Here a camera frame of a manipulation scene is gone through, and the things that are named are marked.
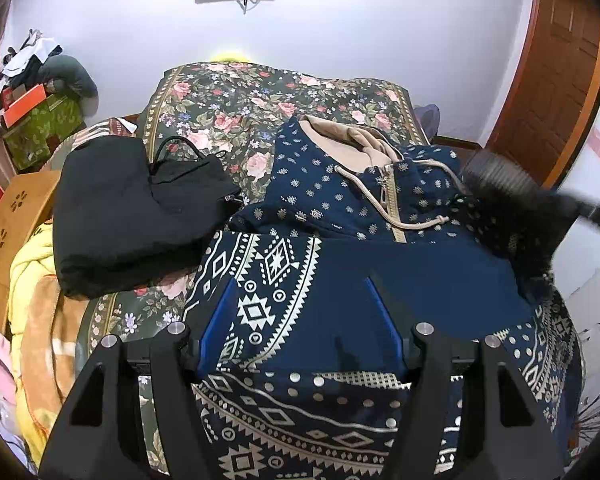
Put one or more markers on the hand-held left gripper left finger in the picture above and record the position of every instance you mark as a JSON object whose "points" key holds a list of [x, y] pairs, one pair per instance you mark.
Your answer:
{"points": [[219, 325]]}

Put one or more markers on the orange box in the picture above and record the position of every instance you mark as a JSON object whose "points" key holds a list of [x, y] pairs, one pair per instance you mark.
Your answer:
{"points": [[22, 105]]}

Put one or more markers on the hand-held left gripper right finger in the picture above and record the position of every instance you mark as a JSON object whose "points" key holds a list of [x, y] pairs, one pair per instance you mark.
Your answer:
{"points": [[387, 325]]}

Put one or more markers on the yellow blanket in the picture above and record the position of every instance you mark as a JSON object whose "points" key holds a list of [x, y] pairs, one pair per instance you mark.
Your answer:
{"points": [[35, 310]]}

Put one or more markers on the black folded garment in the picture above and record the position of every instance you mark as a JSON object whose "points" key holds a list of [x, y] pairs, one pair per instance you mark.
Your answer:
{"points": [[100, 220]]}

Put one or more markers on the floral bedspread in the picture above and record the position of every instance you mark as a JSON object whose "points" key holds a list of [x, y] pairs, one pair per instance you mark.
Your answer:
{"points": [[220, 105]]}

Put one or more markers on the wooden door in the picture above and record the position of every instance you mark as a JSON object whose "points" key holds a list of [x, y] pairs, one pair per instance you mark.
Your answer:
{"points": [[555, 85]]}

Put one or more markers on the green box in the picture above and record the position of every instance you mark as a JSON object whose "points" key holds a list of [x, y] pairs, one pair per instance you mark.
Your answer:
{"points": [[45, 125]]}

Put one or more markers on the wooden board with flower cutouts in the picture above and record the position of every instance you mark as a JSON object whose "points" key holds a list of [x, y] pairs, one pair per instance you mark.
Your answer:
{"points": [[15, 220]]}

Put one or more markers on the navy patterned hoodie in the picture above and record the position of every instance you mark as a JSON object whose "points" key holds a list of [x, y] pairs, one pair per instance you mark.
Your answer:
{"points": [[330, 270]]}

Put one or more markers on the purple cloth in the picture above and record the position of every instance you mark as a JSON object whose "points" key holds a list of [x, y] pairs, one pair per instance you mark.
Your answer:
{"points": [[427, 120]]}

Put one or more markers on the pile of clothes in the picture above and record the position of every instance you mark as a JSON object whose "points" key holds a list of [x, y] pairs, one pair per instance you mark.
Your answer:
{"points": [[27, 60]]}

